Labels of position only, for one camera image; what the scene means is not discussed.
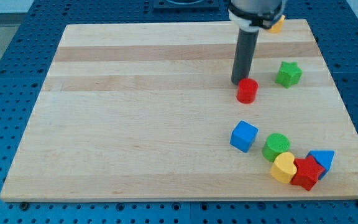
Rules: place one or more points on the green star block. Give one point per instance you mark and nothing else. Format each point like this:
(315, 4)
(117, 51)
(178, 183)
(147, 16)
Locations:
(288, 74)

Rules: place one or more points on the red star block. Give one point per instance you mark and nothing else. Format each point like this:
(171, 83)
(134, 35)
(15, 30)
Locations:
(308, 172)

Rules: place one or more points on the wooden board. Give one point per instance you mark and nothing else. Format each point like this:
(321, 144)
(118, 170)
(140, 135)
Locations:
(145, 112)

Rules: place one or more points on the blue cube block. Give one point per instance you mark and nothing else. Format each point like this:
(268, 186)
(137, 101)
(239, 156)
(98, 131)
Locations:
(243, 136)

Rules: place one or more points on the red cylinder block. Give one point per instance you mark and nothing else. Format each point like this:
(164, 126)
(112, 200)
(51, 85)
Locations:
(247, 90)

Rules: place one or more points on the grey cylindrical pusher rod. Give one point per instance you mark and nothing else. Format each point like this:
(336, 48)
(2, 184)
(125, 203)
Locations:
(245, 48)

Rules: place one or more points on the green cylinder block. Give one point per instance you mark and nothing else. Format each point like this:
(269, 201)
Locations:
(275, 144)

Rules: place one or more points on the yellow heart block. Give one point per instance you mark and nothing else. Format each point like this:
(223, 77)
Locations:
(283, 168)

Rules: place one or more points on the yellow block at back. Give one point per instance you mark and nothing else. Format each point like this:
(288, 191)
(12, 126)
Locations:
(277, 27)

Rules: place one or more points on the blue triangle block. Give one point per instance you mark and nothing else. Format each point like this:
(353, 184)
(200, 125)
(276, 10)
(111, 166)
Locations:
(324, 158)

